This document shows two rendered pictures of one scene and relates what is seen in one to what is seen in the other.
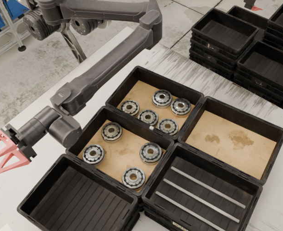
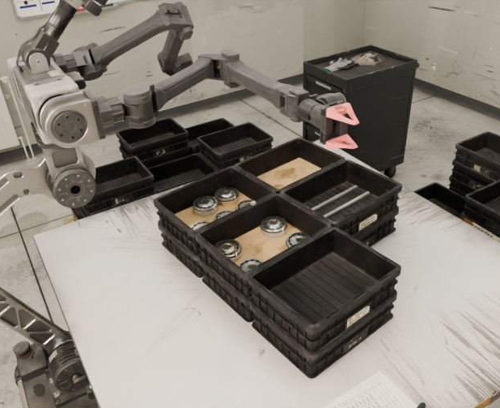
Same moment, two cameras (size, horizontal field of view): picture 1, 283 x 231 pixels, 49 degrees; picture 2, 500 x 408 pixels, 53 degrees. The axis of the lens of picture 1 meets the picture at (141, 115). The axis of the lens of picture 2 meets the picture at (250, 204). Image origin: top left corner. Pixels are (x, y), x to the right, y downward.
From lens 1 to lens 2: 1.53 m
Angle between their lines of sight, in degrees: 54
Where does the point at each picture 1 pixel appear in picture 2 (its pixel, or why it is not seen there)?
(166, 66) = (139, 216)
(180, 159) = not seen: hidden behind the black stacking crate
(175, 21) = not seen: outside the picture
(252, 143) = (294, 168)
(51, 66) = not seen: outside the picture
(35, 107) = (99, 363)
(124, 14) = (200, 73)
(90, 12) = (178, 85)
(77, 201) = (308, 298)
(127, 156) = (266, 247)
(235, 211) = (357, 193)
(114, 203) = (322, 266)
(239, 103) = not seen: hidden behind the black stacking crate
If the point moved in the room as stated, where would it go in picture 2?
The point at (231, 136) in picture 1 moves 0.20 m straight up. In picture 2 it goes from (280, 177) to (279, 137)
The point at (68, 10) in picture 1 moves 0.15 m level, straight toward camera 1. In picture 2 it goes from (162, 95) to (213, 92)
